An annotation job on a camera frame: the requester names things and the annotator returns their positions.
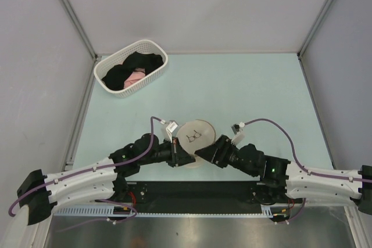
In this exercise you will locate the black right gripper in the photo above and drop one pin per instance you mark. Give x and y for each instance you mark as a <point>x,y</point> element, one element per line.
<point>216,153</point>

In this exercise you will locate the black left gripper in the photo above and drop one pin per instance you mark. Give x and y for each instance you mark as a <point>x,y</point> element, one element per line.
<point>179,156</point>

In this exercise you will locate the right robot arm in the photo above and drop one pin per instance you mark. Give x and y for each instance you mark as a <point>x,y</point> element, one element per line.
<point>290,178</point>

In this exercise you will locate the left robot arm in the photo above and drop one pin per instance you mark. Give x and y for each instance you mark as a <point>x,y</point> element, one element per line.
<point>45,194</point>

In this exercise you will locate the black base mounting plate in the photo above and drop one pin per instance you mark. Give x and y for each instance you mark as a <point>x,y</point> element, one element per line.
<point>205,195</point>

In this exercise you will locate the pink garment in basket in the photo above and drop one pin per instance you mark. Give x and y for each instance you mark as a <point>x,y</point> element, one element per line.
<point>135,76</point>

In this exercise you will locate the black garment in basket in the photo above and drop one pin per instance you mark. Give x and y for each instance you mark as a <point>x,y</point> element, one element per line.
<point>116,76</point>

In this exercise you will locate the white perforated plastic basket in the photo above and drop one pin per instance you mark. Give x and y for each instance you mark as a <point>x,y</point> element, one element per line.
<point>144,46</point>

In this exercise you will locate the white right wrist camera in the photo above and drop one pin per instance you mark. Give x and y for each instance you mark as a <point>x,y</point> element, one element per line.
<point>238,130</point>

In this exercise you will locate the white slotted cable duct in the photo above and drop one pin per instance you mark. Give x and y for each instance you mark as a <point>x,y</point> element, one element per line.
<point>105,210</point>

